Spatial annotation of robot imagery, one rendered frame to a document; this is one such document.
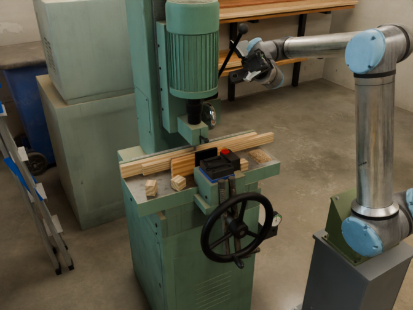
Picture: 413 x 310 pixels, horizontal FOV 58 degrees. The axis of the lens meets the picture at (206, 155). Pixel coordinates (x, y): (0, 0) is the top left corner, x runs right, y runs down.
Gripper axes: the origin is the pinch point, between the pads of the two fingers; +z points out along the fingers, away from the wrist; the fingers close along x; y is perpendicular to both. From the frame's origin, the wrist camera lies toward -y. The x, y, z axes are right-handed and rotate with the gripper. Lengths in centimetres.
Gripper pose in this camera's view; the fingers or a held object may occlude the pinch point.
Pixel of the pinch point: (235, 59)
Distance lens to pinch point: 132.6
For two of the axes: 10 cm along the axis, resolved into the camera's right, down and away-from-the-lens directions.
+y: 8.1, -3.9, -4.3
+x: 3.3, 9.2, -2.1
